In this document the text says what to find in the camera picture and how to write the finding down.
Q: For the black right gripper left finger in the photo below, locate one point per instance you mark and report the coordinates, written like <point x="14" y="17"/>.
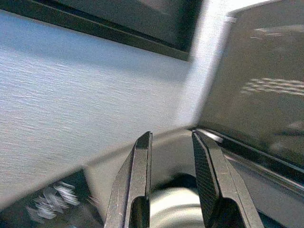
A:
<point x="140" y="171"/>

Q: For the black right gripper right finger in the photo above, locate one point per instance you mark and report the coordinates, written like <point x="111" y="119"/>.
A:
<point x="221" y="180"/>

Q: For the silver round washer dial knob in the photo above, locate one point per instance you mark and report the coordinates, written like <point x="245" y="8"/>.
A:
<point x="174" y="206"/>

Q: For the black washer control panel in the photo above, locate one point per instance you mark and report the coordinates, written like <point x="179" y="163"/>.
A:
<point x="59" y="204"/>

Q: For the dark glossy cabinet panel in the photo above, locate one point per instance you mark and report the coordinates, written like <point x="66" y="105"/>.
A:
<point x="261" y="59"/>

